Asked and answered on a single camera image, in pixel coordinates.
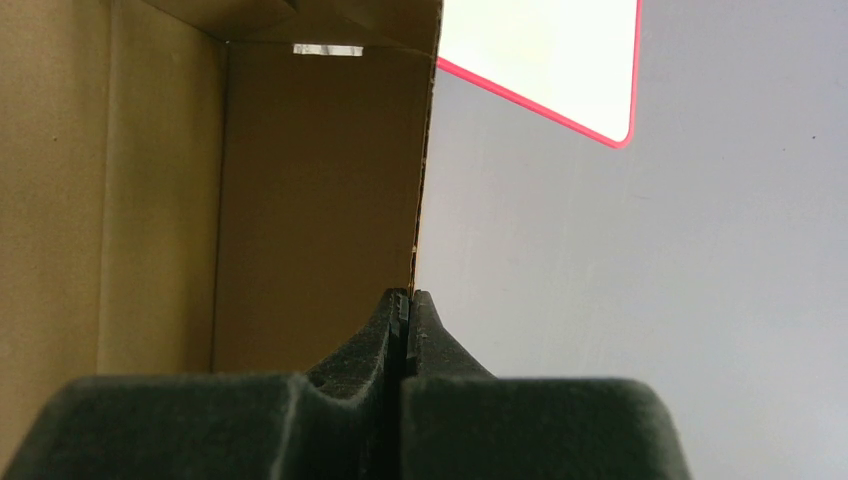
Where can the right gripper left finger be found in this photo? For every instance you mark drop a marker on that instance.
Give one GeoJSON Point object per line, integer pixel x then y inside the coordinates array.
{"type": "Point", "coordinates": [339, 420]}

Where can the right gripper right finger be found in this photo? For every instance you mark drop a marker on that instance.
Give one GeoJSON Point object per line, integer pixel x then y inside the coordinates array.
{"type": "Point", "coordinates": [459, 421]}

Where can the brown cardboard box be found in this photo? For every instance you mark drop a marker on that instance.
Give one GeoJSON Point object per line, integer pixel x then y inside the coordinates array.
{"type": "Point", "coordinates": [202, 186]}

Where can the pink framed whiteboard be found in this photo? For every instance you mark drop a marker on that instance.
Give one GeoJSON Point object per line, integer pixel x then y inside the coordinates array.
{"type": "Point", "coordinates": [574, 62]}

